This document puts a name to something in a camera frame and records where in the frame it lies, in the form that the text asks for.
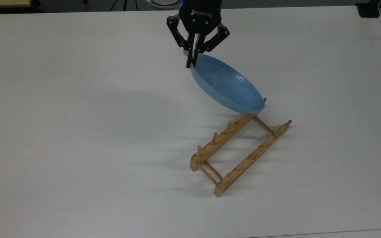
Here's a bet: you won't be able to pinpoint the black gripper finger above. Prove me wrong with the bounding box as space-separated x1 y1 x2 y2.
192 23 230 67
166 15 196 69

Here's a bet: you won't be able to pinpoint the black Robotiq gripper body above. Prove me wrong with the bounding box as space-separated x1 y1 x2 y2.
179 0 224 34

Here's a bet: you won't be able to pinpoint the blue round plate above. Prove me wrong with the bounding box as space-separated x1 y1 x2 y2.
190 54 266 115

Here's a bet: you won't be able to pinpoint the wooden plate rack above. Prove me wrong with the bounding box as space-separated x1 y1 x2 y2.
190 98 292 198

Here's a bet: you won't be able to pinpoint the black tripod legs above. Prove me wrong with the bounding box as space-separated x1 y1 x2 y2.
109 0 129 12

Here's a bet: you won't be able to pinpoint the black table clamp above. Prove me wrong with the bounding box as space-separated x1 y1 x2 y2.
355 0 381 18

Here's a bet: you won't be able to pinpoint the light wooden desk board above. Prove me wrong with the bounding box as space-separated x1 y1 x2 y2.
0 0 32 8

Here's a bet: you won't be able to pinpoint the white robot base ring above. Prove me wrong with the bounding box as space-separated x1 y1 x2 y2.
144 0 182 9

